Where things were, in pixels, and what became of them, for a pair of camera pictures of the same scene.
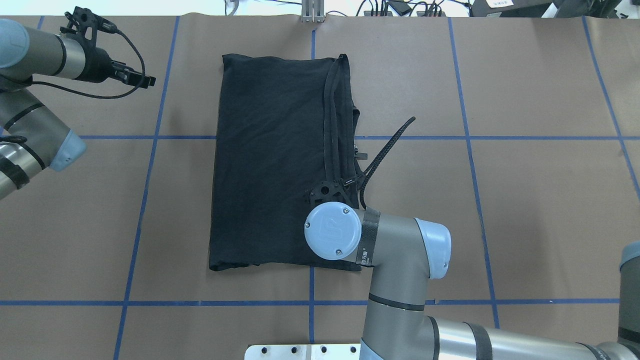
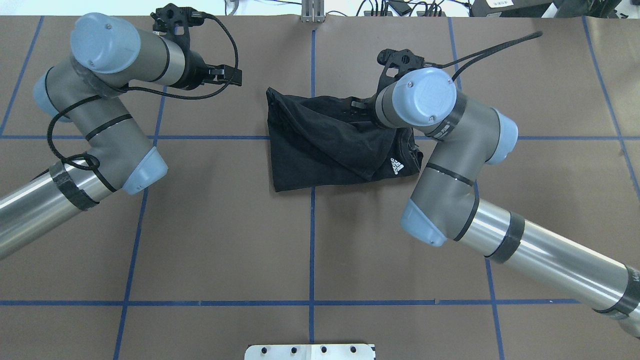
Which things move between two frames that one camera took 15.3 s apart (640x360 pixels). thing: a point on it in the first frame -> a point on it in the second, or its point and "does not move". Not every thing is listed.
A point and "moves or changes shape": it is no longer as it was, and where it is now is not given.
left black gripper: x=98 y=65 -> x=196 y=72
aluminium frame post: x=312 y=11 does not move
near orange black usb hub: x=420 y=13 does not move
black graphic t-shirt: x=282 y=125 moves or changes shape
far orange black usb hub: x=369 y=13 does not move
